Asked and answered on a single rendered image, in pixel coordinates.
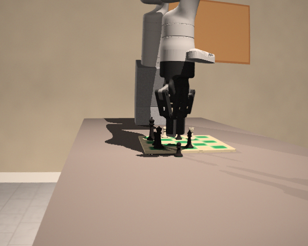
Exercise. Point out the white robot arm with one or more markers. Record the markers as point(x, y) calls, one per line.
point(169, 35)

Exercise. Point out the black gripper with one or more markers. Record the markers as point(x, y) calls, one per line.
point(176, 91)

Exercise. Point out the green and cream chessboard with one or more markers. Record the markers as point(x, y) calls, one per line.
point(201, 144)

